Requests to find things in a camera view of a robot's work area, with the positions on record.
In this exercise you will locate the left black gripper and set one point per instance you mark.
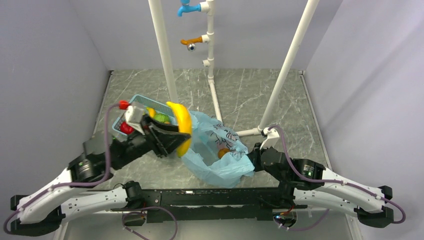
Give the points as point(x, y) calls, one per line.
point(161, 141)

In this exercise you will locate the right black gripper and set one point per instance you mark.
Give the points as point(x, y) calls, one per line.
point(253, 155)

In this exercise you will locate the yellow fake banana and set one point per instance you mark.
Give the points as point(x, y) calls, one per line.
point(151, 112)
point(184, 123)

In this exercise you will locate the light blue plastic bag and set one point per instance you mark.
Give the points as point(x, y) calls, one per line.
point(209, 135)

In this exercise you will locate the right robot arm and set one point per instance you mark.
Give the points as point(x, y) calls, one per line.
point(304, 182)

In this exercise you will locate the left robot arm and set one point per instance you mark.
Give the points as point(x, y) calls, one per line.
point(59, 201)

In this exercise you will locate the green fake fruit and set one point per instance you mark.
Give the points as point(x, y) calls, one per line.
point(162, 118)

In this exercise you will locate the orange fake fruit in bag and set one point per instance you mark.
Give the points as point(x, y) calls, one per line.
point(222, 152)

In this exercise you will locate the light blue plastic basket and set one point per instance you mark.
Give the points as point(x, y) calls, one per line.
point(144, 102)

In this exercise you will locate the orange plastic faucet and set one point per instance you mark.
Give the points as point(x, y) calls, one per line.
point(191, 43)

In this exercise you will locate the blue plastic faucet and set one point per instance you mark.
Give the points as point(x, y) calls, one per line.
point(187, 8)

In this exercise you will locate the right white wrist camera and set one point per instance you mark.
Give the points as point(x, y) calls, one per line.
point(271, 136)

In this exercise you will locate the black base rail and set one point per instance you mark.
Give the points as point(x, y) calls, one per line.
point(210, 203)

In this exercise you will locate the white pvc pipe frame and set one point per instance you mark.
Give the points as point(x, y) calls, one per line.
point(208, 7)

